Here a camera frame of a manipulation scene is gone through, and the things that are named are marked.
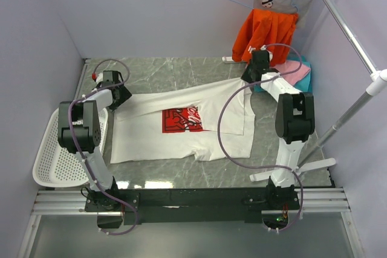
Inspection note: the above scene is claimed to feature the white t-shirt with red print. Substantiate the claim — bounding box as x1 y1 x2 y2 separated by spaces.
111 78 255 164

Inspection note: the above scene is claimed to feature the white perforated laundry basket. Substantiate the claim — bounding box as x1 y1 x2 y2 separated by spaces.
32 107 109 189

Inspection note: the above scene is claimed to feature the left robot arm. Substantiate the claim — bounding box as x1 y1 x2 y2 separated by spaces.
57 70 132 211

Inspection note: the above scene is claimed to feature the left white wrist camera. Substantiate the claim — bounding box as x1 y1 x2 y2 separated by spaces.
91 72 103 83

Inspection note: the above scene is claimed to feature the black base beam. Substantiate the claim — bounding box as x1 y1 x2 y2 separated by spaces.
85 187 301 229

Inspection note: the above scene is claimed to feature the orange t-shirt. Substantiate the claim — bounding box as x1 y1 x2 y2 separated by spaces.
232 8 298 66

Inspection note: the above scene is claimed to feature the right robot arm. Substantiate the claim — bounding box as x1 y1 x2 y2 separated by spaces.
242 50 315 209

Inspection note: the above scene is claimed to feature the aluminium frame rail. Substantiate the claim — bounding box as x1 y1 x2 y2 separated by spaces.
18 187 365 257

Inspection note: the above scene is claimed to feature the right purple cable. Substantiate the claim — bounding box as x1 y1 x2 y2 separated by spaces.
216 43 304 232

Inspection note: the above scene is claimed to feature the teal folded t-shirt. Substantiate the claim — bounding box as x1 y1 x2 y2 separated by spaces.
253 54 313 93

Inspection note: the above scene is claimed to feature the metal clothes rack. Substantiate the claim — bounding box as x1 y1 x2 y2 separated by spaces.
221 0 387 184

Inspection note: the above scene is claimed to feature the pink folded t-shirt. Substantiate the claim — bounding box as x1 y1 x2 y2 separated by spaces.
273 60 311 91

